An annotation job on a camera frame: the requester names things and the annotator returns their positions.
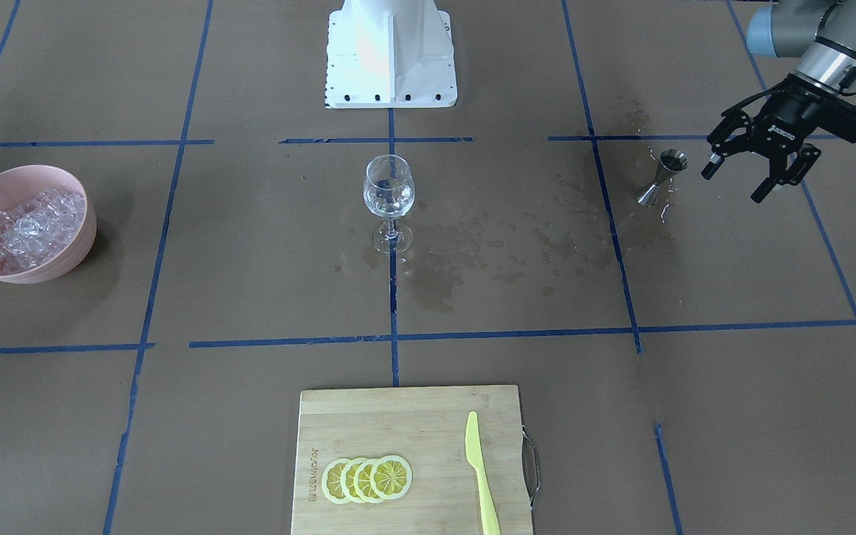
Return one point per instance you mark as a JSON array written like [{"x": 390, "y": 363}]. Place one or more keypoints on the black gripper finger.
[
  {"x": 733, "y": 135},
  {"x": 783, "y": 171}
]

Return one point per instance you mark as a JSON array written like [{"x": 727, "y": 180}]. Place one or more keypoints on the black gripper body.
[{"x": 790, "y": 121}]

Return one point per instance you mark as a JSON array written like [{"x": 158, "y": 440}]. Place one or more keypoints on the steel cocktail jigger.
[{"x": 669, "y": 163}]

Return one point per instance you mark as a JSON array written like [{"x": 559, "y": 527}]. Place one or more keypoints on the clear ice cubes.
[{"x": 37, "y": 230}]

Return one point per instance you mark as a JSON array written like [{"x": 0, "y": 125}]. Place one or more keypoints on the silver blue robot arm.
[{"x": 821, "y": 35}]

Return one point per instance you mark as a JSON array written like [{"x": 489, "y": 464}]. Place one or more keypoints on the clear wine glass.
[{"x": 389, "y": 194}]

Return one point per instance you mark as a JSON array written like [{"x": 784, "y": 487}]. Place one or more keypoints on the bamboo cutting board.
[{"x": 425, "y": 425}]

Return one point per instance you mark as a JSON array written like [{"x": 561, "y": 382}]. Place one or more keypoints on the yellow plastic knife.
[{"x": 474, "y": 456}]

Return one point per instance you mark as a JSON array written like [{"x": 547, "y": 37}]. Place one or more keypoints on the lemon slice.
[
  {"x": 332, "y": 487},
  {"x": 391, "y": 477},
  {"x": 363, "y": 487},
  {"x": 348, "y": 480}
]

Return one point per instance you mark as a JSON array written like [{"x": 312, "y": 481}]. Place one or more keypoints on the pink bowl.
[{"x": 23, "y": 183}]

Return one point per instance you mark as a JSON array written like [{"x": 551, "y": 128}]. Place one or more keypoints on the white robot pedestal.
[{"x": 390, "y": 54}]

